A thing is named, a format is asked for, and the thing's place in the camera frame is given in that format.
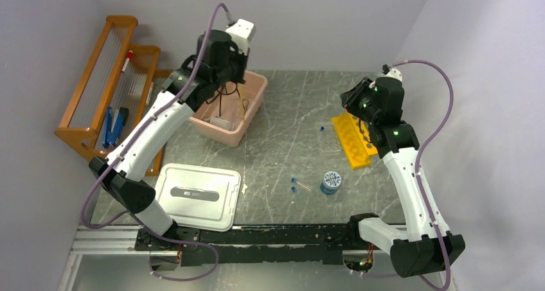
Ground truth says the black wire ring tripod stand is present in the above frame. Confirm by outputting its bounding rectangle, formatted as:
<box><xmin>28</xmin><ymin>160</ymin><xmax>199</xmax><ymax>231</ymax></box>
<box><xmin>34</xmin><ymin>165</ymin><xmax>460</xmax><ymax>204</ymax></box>
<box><xmin>218</xmin><ymin>82</ymin><xmax>239</xmax><ymax>118</ymax></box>

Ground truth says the tan rubber tubing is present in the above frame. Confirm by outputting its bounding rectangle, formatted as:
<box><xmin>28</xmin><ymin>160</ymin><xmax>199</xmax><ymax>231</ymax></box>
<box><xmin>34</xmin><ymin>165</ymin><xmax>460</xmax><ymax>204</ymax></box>
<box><xmin>237</xmin><ymin>84</ymin><xmax>246</xmax><ymax>123</ymax></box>

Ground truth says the small white plastic bag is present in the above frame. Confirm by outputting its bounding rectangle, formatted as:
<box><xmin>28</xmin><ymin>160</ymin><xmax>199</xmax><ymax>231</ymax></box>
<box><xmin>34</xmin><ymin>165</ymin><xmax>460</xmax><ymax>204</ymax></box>
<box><xmin>210</xmin><ymin>116</ymin><xmax>234</xmax><ymax>131</ymax></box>

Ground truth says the white metal tray lid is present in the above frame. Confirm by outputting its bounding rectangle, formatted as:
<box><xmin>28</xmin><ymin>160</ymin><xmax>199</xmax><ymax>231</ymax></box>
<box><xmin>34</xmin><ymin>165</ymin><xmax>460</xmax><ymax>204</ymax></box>
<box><xmin>155</xmin><ymin>163</ymin><xmax>242</xmax><ymax>232</ymax></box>

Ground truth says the clear plastic well plate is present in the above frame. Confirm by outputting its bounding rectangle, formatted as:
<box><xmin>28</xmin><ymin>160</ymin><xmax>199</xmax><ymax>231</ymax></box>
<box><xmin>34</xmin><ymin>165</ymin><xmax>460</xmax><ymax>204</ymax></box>
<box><xmin>315</xmin><ymin>121</ymin><xmax>342</xmax><ymax>156</ymax></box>

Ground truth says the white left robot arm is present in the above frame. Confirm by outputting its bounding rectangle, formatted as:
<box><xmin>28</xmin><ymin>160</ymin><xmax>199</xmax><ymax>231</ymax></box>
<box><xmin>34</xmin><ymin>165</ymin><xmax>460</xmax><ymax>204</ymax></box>
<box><xmin>89</xmin><ymin>26</ymin><xmax>253</xmax><ymax>250</ymax></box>

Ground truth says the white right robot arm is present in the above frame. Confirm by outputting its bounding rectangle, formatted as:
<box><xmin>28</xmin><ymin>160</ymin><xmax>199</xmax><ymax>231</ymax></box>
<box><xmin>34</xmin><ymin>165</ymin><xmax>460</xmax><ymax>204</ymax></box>
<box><xmin>340</xmin><ymin>76</ymin><xmax>465</xmax><ymax>278</ymax></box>

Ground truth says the yellow test tube rack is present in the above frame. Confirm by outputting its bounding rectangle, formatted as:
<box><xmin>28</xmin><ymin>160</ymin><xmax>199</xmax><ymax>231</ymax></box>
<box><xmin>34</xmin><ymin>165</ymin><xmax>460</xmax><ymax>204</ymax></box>
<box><xmin>330</xmin><ymin>112</ymin><xmax>378</xmax><ymax>170</ymax></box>

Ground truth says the pink plastic bin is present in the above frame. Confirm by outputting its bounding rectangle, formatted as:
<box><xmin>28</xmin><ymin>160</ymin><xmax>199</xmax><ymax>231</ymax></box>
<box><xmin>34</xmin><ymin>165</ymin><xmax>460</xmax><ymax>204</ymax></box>
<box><xmin>190</xmin><ymin>71</ymin><xmax>268</xmax><ymax>147</ymax></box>

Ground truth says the blue patterned round tin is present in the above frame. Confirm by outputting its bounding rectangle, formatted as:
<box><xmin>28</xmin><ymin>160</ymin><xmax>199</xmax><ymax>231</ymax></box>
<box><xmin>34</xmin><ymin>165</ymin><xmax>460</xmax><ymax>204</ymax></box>
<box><xmin>319</xmin><ymin>171</ymin><xmax>343</xmax><ymax>195</ymax></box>

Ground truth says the red and white marker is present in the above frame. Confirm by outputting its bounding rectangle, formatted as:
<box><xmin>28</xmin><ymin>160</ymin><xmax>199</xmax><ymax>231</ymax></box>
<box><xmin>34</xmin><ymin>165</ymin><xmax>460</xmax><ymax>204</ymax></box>
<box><xmin>120</xmin><ymin>50</ymin><xmax>134</xmax><ymax>74</ymax></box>

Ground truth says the wooden drying rack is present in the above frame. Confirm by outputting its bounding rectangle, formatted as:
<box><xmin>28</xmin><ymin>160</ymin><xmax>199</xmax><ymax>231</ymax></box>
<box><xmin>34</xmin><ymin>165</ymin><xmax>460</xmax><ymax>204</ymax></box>
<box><xmin>55</xmin><ymin>15</ymin><xmax>170</xmax><ymax>161</ymax></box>

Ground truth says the blue stapler tool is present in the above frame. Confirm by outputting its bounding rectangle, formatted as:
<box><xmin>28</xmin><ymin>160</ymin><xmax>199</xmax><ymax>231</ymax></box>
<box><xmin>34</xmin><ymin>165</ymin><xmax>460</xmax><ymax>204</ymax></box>
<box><xmin>102</xmin><ymin>106</ymin><xmax>129</xmax><ymax>150</ymax></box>

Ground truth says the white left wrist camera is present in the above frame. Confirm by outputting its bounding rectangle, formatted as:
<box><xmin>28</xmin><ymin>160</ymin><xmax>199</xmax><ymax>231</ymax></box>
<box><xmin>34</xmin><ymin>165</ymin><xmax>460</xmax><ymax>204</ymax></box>
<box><xmin>225</xmin><ymin>19</ymin><xmax>256</xmax><ymax>56</ymax></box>

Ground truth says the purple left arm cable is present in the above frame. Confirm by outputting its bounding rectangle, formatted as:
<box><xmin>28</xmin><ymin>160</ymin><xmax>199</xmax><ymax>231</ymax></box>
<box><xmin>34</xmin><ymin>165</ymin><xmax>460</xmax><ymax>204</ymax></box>
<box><xmin>79</xmin><ymin>3</ymin><xmax>235</xmax><ymax>281</ymax></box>

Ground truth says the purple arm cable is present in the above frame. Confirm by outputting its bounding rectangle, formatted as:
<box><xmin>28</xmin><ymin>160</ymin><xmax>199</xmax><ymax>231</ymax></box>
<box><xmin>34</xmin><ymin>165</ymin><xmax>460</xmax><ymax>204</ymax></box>
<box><xmin>79</xmin><ymin>3</ymin><xmax>235</xmax><ymax>281</ymax></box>
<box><xmin>385</xmin><ymin>59</ymin><xmax>455</xmax><ymax>291</ymax></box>

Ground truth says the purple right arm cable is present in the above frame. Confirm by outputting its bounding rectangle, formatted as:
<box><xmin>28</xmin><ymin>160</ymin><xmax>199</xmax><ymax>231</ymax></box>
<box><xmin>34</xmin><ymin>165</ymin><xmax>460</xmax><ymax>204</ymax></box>
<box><xmin>385</xmin><ymin>59</ymin><xmax>455</xmax><ymax>291</ymax></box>

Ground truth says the aluminium frame rail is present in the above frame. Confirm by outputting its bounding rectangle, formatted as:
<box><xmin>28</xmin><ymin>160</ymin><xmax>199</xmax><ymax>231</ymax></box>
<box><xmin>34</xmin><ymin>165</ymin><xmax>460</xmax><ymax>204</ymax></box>
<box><xmin>57</xmin><ymin>224</ymin><xmax>458</xmax><ymax>291</ymax></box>

